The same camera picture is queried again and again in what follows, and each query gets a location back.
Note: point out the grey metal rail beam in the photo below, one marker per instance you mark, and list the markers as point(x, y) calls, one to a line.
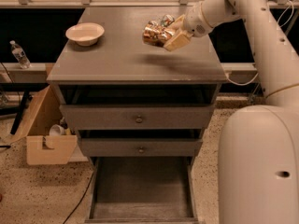
point(38, 72)

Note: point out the light wooden box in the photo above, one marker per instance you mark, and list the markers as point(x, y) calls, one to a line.
point(41, 148)

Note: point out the white bowl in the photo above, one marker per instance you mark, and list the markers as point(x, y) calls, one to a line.
point(85, 34)

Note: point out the grey top drawer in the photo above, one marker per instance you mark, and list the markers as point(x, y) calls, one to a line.
point(116, 117)

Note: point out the grey middle drawer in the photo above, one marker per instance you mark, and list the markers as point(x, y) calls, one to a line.
point(96, 147)

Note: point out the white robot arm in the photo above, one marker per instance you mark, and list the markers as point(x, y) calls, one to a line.
point(258, 161)

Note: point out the crushed silver green can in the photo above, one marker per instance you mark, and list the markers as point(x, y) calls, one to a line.
point(167, 20)

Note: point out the clear plastic water bottle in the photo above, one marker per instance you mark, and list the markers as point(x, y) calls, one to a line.
point(20, 55)

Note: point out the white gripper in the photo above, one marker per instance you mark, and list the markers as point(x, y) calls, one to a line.
point(194, 21)

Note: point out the white cup in box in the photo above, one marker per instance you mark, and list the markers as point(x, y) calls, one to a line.
point(57, 130)

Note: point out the grey open bottom drawer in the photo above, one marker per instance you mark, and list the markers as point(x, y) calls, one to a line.
point(147, 190)

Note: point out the grey wooden drawer cabinet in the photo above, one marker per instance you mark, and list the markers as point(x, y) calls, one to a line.
point(121, 70)

